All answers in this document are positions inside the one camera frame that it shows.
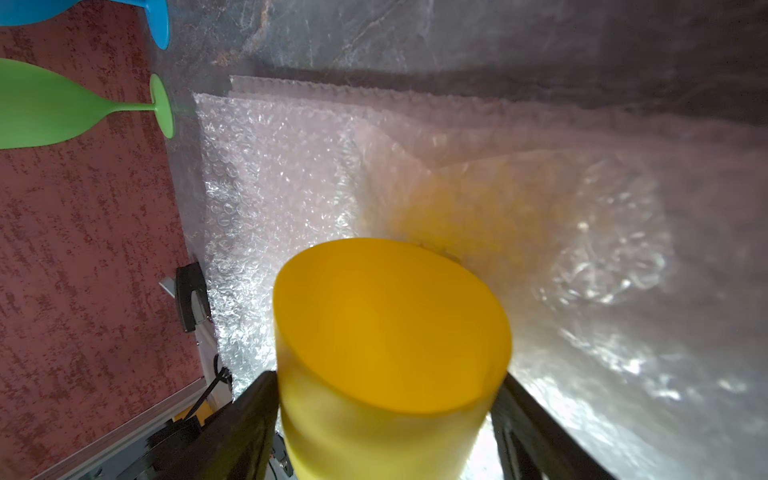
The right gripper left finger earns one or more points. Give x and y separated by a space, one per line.
237 445

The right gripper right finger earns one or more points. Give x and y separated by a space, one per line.
532 445

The yellow glass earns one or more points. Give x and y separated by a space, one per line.
389 358

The light green wine glass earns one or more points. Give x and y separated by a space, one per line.
40 107

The blue glass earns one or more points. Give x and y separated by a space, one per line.
155 13

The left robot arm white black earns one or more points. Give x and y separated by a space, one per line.
188 288

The aluminium front rail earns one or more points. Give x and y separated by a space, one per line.
99 451

